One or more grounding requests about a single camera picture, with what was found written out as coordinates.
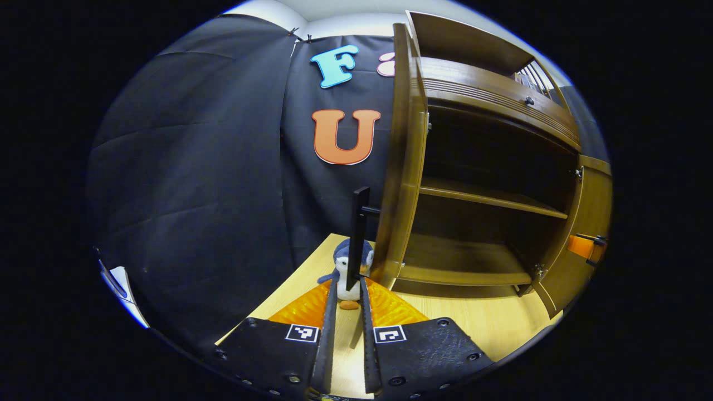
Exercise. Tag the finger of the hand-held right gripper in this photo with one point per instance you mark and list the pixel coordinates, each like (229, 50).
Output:
(582, 247)

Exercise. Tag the wooden cabinet door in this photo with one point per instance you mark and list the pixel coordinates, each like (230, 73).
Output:
(590, 211)
(409, 167)

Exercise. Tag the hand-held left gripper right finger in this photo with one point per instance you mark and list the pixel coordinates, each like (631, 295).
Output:
(369, 345)

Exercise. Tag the black backdrop cloth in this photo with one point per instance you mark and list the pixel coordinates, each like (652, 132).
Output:
(195, 167)

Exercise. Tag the penguin plush toy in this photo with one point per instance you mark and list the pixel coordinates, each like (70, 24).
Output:
(342, 262)

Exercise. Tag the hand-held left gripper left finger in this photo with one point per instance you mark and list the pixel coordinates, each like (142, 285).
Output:
(328, 345)

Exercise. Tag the wooden inner cabinet shelf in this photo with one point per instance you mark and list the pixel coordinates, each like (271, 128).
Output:
(490, 196)

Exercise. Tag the wooden double-door shoe cabinet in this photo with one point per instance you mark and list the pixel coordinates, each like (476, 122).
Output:
(462, 39)

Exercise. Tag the wooden cabinet drawer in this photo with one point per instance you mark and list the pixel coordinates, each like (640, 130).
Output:
(484, 83)

